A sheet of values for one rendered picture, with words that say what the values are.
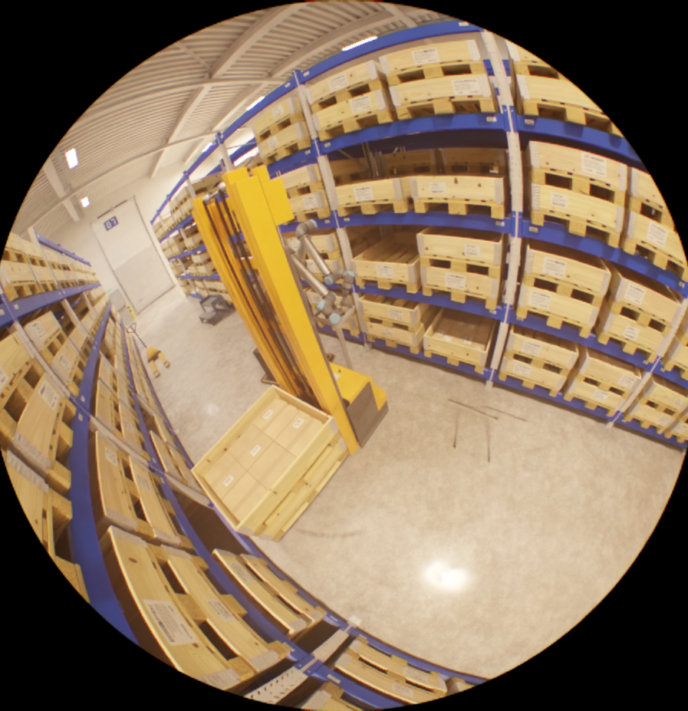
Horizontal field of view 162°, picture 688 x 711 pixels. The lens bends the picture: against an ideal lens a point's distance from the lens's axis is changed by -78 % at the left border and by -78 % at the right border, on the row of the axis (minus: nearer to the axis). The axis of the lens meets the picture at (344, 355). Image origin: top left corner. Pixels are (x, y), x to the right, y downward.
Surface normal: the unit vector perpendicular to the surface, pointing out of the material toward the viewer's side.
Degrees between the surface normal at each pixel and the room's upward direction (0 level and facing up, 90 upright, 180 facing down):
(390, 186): 90
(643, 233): 90
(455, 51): 90
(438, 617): 0
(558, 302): 90
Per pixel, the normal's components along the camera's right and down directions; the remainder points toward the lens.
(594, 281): -0.59, 0.63
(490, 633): -0.22, -0.73
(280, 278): 0.78, 0.26
